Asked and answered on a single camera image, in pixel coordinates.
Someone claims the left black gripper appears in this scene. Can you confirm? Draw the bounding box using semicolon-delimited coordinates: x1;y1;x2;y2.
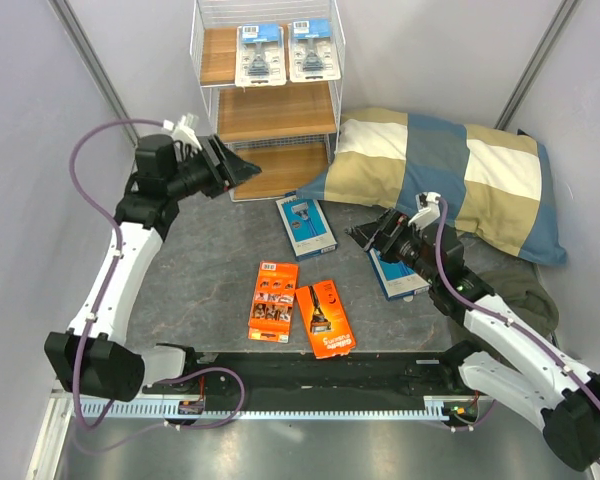
167;135;261;202

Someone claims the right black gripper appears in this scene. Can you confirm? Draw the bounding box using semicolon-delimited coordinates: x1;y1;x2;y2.
344;207;438;285

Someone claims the clear blister razor pack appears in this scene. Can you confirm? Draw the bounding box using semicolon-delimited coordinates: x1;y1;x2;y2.
234;23;287;88
288;18;341;83

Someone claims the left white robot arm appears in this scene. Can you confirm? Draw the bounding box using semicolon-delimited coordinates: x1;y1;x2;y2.
44;134;261;402

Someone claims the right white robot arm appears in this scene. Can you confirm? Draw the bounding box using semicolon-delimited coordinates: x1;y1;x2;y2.
346;209;600;471

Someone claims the middle wooden shelf board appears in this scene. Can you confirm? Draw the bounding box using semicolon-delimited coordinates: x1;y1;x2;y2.
217;82;336;142

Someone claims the top wooden shelf board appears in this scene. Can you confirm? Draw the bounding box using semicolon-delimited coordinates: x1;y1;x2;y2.
199;21;342;86

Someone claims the blue razor box right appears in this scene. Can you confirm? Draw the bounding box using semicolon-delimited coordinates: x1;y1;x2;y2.
367;249;429;301

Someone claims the blue razor box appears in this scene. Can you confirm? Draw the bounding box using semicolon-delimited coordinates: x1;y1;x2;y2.
276;195;338;261
367;249;429;301

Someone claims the blue razor box left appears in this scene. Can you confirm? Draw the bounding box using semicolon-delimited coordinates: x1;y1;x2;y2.
276;195;338;261

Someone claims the orange Gillette Fusion box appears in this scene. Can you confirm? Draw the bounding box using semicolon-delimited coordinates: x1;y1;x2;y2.
296;280;356;360

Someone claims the orange razor box back-side up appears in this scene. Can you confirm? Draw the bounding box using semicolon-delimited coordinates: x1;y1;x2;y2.
247;261;299;344

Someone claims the blue beige checkered pillow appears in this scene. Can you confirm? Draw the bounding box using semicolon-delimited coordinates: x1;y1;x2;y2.
296;108;567;266

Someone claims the olive green cloth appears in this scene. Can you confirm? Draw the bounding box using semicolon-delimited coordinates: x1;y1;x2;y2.
478;268;559;339

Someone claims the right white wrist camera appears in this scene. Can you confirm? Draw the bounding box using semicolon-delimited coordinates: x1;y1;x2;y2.
409;192;440;229

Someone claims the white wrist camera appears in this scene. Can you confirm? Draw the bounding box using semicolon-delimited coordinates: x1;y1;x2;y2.
409;192;440;229
162;113;201;152

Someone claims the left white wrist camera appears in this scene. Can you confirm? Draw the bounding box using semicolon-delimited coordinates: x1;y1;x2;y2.
162;113;201;152

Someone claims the white wire shelf unit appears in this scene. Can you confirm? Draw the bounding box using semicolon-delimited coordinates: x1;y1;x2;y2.
189;1;346;202

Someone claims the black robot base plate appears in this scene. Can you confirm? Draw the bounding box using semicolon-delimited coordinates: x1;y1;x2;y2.
184;347;476;409

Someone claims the grey slotted cable duct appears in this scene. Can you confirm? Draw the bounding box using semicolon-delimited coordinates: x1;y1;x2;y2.
80;395;474;421

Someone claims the left aluminium frame post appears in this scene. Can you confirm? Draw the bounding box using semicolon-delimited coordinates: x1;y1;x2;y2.
48;0;130;120

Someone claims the aluminium frame post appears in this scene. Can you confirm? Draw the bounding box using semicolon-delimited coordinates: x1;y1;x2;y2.
495;0;581;130
48;0;130;120

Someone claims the right aluminium frame post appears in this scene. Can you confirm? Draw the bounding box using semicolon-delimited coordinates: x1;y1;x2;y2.
495;0;581;130

